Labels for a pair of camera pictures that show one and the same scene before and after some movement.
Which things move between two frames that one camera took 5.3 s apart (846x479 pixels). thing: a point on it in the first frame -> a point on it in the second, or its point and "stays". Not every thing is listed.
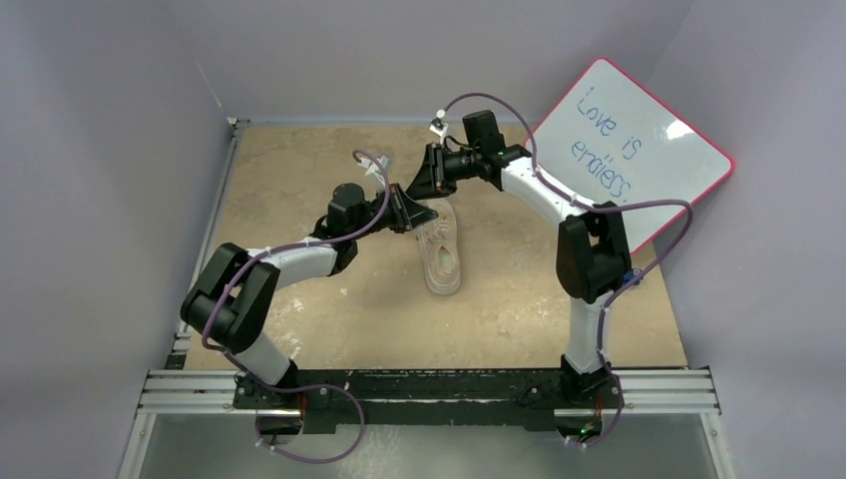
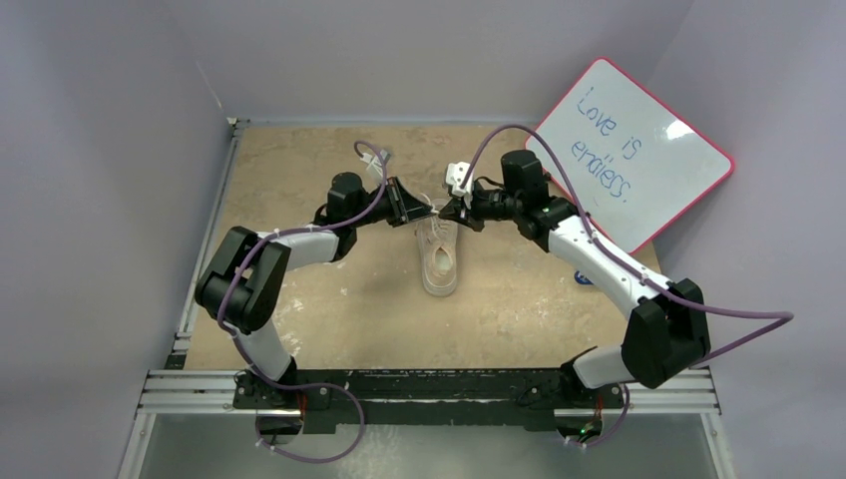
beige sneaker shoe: (440, 240) stays
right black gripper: (434, 169) -> (468, 210)
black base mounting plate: (429, 399) stays
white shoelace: (441, 228) stays
